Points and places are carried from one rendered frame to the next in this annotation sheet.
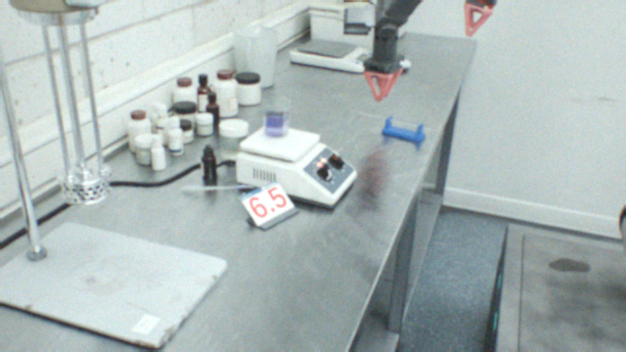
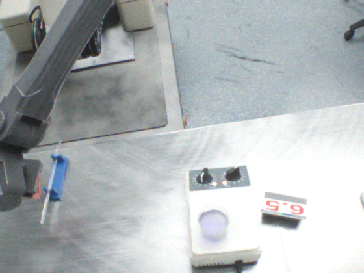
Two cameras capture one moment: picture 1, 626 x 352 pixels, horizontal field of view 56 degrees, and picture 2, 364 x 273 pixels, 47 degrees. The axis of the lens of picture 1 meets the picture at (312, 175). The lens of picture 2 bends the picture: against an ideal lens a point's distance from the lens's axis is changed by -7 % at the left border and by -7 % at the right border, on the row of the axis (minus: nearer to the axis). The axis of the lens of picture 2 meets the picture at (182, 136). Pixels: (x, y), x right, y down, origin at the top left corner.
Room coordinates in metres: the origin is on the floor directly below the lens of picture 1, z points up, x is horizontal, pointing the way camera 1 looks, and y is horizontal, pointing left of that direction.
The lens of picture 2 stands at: (1.15, 0.31, 1.59)
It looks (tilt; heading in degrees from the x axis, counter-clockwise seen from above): 59 degrees down; 253
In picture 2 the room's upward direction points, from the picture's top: 10 degrees counter-clockwise
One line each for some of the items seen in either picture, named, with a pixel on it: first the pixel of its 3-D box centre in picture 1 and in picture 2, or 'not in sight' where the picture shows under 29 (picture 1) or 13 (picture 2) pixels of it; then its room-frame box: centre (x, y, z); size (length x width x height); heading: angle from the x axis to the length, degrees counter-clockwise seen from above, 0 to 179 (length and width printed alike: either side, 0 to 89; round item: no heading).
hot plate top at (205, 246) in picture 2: (280, 142); (223, 220); (1.03, 0.06, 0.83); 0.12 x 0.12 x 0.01; 68
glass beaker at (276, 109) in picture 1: (275, 117); (215, 223); (1.05, 0.08, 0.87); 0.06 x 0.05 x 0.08; 147
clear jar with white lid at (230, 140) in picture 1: (234, 142); not in sight; (1.11, 0.16, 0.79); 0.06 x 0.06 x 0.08
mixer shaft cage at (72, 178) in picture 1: (73, 107); not in sight; (0.69, 0.30, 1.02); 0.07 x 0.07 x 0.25
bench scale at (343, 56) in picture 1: (335, 55); not in sight; (1.91, -0.06, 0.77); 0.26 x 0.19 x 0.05; 67
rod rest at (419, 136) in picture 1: (403, 128); (54, 175); (1.29, -0.21, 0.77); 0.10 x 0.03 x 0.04; 61
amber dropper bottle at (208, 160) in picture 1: (208, 160); not in sight; (1.03, 0.20, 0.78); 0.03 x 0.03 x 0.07
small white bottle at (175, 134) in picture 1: (175, 135); not in sight; (1.13, 0.29, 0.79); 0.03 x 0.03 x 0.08
